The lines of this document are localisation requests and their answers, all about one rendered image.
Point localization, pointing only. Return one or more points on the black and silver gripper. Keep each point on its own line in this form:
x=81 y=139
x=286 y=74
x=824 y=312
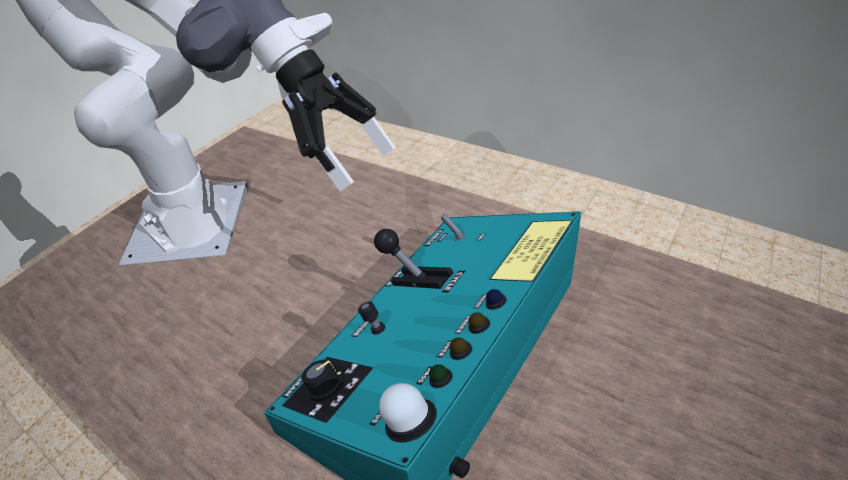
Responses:
x=303 y=74

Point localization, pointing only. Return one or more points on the teal control console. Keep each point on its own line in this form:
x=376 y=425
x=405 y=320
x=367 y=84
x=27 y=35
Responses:
x=515 y=269

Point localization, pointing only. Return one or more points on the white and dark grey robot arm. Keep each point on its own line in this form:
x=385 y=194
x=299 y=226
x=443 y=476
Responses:
x=120 y=112

